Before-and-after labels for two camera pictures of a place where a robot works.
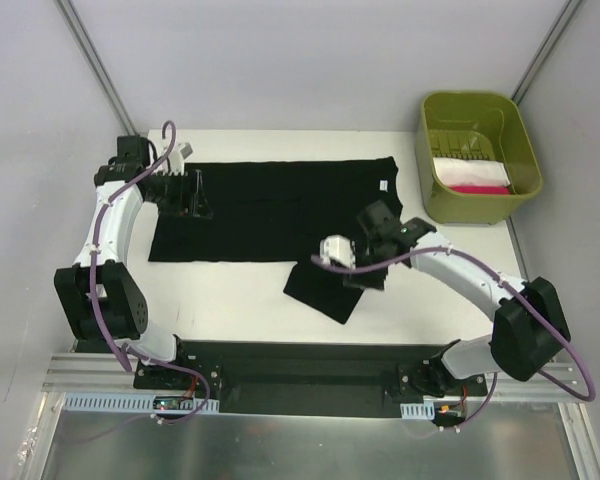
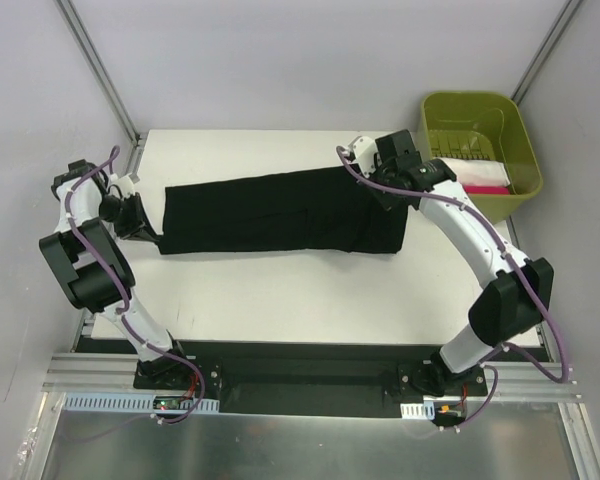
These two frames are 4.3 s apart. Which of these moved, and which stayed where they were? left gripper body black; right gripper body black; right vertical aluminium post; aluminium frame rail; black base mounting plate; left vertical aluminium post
Moved: right gripper body black; left gripper body black
Stayed: aluminium frame rail; right vertical aluminium post; left vertical aluminium post; black base mounting plate
